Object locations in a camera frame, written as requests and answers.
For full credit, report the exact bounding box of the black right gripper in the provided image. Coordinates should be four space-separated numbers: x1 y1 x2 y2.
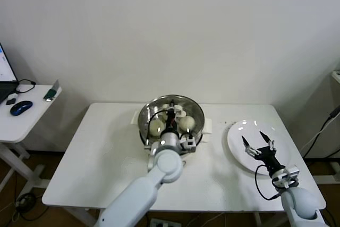
241 131 286 176

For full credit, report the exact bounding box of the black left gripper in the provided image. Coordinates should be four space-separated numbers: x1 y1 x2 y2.
165 100 179 133

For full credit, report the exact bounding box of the white steamed baozi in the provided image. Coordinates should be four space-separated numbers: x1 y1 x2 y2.
148 120 165 137
180 116 197 133

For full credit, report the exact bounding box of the perforated steel steamer basket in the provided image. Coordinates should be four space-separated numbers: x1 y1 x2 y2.
131 95 215 156

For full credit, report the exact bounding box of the white round plate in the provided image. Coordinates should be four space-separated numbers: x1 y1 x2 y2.
226 120 292 176

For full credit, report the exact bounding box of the white electric cooker pot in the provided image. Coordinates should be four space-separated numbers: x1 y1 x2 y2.
143 133 210 171

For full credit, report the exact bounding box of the white stand base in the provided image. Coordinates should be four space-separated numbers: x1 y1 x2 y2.
305 155 340 185

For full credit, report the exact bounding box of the white shelf edge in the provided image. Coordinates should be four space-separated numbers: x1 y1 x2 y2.
330 70 340 89

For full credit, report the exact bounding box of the white floor power strip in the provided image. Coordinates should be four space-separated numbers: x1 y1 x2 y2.
150 218 183 227

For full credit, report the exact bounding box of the green phone stand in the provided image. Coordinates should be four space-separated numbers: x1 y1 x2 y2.
43 79 61 103

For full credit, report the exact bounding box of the white side table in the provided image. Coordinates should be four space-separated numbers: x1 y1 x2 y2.
0 83 63 193

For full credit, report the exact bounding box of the blue computer mouse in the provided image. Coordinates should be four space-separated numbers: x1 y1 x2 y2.
10 100 33 117

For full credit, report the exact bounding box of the black laptop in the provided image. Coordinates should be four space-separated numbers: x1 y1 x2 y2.
0 42 19 105

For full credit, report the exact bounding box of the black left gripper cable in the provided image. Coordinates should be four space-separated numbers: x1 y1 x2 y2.
144 108 171 148

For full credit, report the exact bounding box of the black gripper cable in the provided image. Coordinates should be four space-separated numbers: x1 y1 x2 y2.
254 165 282 200
144 108 171 148

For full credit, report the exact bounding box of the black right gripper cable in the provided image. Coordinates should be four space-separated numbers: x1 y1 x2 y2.
254 165 282 200

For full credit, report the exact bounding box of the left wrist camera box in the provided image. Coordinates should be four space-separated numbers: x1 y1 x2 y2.
179 133 197 153

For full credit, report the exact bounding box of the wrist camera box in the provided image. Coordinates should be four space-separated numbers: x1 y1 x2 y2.
179 133 197 153
276 165 300 188

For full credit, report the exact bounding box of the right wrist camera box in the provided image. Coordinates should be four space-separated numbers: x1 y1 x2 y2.
276 165 300 188

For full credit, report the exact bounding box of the floor cable bundle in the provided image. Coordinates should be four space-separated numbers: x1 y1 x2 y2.
14 192 38 222

